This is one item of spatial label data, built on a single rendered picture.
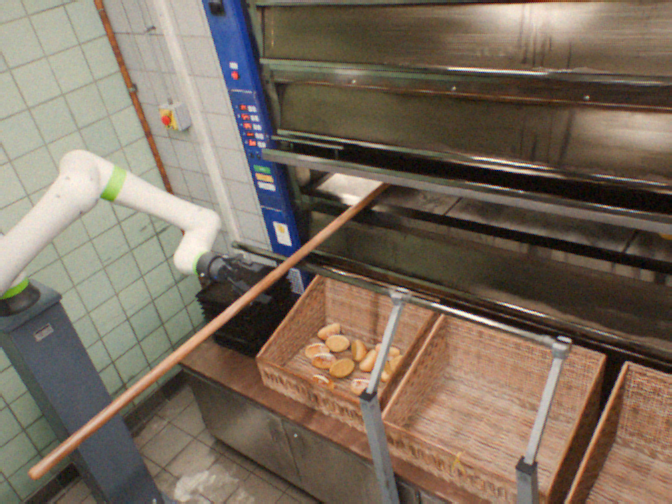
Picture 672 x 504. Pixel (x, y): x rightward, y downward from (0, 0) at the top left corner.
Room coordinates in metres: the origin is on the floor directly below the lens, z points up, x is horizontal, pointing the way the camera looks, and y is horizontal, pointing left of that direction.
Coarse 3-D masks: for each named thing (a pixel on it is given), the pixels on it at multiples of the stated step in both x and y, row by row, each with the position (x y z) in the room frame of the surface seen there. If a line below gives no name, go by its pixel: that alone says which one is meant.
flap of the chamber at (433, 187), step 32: (288, 160) 2.02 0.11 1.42; (352, 160) 1.93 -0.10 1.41; (384, 160) 1.91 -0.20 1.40; (416, 160) 1.88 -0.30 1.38; (448, 192) 1.58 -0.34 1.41; (480, 192) 1.52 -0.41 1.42; (544, 192) 1.47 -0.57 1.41; (576, 192) 1.45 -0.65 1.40; (608, 192) 1.43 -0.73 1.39; (640, 224) 1.23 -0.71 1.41
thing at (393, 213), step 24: (312, 192) 2.21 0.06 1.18; (384, 216) 1.94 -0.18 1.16; (408, 216) 1.88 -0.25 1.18; (432, 216) 1.85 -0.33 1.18; (480, 240) 1.68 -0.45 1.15; (504, 240) 1.62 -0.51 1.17; (528, 240) 1.59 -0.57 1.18; (552, 240) 1.56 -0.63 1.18; (576, 264) 1.47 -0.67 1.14; (600, 264) 1.42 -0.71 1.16; (624, 264) 1.38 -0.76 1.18; (648, 264) 1.36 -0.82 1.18
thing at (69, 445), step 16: (352, 208) 1.97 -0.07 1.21; (336, 224) 1.89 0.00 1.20; (320, 240) 1.82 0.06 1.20; (304, 256) 1.75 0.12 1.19; (272, 272) 1.67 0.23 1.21; (256, 288) 1.60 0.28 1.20; (240, 304) 1.54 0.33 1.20; (224, 320) 1.49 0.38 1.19; (208, 336) 1.44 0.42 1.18; (176, 352) 1.38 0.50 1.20; (160, 368) 1.33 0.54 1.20; (144, 384) 1.28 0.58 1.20; (128, 400) 1.24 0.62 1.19; (96, 416) 1.20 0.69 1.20; (112, 416) 1.20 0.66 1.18; (80, 432) 1.15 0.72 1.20; (64, 448) 1.11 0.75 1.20; (48, 464) 1.08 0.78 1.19
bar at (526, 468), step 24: (312, 264) 1.71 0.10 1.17; (360, 288) 1.56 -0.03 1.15; (384, 288) 1.51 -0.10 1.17; (456, 312) 1.33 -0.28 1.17; (384, 336) 1.42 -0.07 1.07; (528, 336) 1.19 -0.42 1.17; (384, 360) 1.37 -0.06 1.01; (552, 384) 1.09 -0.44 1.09; (384, 432) 1.32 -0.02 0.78; (384, 456) 1.30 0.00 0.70; (528, 456) 1.00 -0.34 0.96; (384, 480) 1.29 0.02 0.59; (528, 480) 0.96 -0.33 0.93
